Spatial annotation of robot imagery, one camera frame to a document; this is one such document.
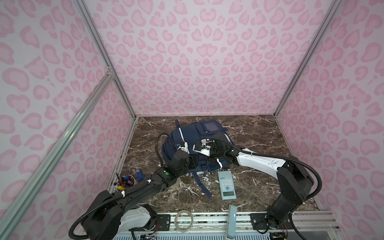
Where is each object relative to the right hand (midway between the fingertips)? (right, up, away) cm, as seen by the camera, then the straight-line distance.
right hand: (201, 150), depth 85 cm
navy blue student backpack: (-6, +9, +10) cm, 15 cm away
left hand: (-2, -2, -3) cm, 4 cm away
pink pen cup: (-37, -14, -11) cm, 41 cm away
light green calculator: (+15, -20, -1) cm, 24 cm away
